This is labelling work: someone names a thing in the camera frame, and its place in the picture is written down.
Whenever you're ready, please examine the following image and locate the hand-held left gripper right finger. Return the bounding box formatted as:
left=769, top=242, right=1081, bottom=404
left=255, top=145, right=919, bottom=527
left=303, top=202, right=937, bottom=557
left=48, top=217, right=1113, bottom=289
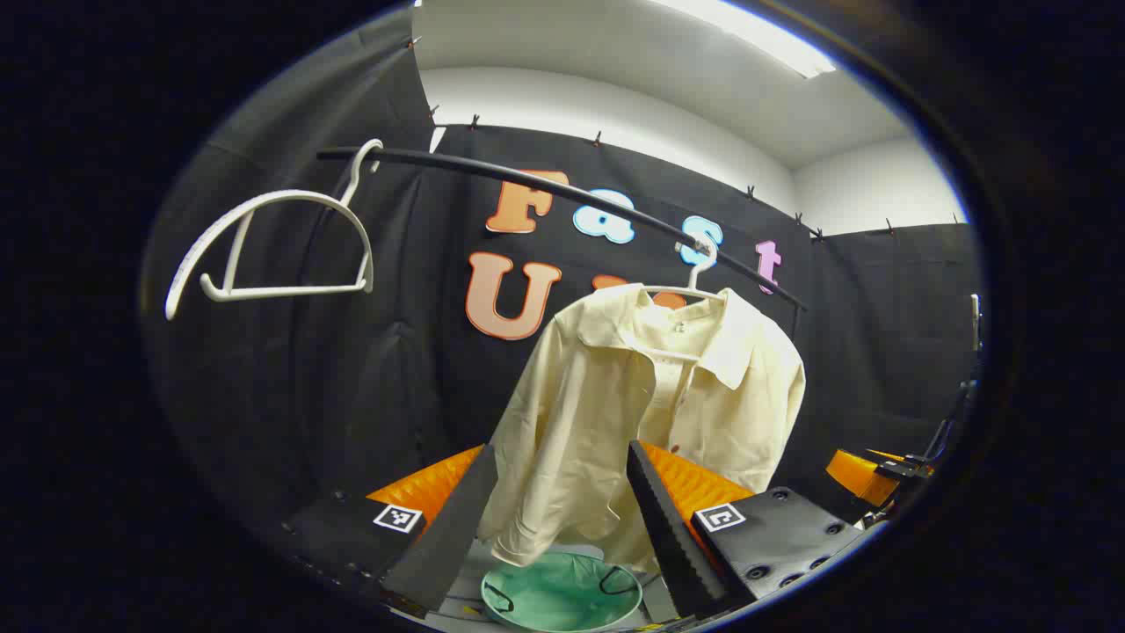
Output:
left=626, top=440, right=867, bottom=621

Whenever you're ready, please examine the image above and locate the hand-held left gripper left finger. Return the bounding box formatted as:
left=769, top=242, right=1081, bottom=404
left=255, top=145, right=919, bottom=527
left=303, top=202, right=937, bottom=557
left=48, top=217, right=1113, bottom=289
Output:
left=279, top=442, right=500, bottom=616

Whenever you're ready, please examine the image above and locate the green laundry hamper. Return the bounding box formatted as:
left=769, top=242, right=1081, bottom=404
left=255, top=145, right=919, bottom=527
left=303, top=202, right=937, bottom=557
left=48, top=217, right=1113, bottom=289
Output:
left=481, top=552, right=644, bottom=632

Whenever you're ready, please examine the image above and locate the cream collared shirt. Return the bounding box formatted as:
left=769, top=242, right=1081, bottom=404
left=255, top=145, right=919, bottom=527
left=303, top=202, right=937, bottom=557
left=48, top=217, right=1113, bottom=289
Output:
left=477, top=283, right=807, bottom=572

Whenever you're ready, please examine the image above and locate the white plastic clothes hanger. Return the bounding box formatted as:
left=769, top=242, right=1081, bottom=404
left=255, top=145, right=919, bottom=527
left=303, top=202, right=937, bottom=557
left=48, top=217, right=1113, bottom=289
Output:
left=642, top=233, right=730, bottom=361
left=164, top=138, right=385, bottom=322

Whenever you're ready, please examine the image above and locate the black clothes rack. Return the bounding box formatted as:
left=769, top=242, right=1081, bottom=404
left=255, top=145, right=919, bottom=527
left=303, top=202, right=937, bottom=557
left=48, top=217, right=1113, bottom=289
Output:
left=316, top=145, right=809, bottom=313

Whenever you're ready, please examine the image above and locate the black backdrop cloth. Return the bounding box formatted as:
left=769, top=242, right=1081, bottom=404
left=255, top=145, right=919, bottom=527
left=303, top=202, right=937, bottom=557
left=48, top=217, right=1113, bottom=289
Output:
left=141, top=9, right=985, bottom=546

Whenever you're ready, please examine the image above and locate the row of small backdrop clips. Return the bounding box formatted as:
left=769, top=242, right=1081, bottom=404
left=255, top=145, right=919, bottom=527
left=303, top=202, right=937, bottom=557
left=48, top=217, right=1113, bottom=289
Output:
left=404, top=35, right=959, bottom=240

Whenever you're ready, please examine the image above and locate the ceiling light panel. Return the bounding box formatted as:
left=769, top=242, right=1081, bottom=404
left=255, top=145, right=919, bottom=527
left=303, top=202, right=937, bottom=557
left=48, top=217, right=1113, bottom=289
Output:
left=650, top=0, right=836, bottom=80

